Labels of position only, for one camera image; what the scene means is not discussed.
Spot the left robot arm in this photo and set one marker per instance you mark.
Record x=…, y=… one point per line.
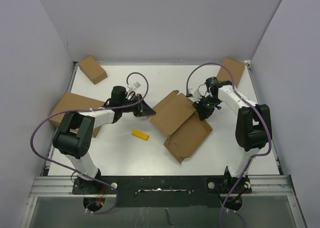
x=74, y=134

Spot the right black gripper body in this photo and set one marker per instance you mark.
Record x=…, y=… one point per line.
x=206, y=105

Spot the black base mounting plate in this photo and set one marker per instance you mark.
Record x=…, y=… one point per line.
x=164, y=191

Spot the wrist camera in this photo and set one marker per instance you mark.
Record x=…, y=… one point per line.
x=194, y=95
x=133, y=87

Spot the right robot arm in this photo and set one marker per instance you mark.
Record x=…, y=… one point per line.
x=253, y=129

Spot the small folded cardboard box left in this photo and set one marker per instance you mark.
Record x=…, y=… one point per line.
x=92, y=70

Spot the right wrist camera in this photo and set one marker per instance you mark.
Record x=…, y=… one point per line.
x=194, y=95

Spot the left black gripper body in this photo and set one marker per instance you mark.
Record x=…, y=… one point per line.
x=136, y=108

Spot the large folded cardboard box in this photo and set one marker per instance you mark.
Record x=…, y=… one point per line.
x=71, y=102

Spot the yellow wooden block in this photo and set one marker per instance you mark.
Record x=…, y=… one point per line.
x=139, y=134

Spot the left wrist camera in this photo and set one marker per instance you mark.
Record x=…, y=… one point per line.
x=133, y=87

